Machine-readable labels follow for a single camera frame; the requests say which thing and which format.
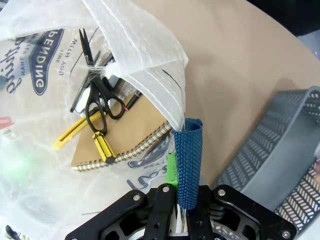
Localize yellow utility knife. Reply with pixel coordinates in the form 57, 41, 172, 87
52, 111, 107, 151

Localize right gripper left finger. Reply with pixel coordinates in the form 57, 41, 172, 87
65, 151, 179, 240

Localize grey plastic lattice basket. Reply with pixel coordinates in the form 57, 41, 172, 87
211, 85, 320, 235

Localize black pen with red mark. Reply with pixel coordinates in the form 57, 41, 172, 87
124, 91, 144, 112

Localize brown spiral notebook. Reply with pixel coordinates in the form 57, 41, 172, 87
70, 93, 174, 173

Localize yellow black handled screwdriver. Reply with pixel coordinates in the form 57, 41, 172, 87
91, 131, 118, 166

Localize black scissors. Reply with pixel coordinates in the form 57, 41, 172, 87
78, 27, 126, 135

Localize thin black pen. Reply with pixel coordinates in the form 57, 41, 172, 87
69, 49, 102, 114

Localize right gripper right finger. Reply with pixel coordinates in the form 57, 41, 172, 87
186, 184, 298, 240

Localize translucent white blue-handled shopping bag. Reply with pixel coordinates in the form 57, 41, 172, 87
0, 0, 204, 240

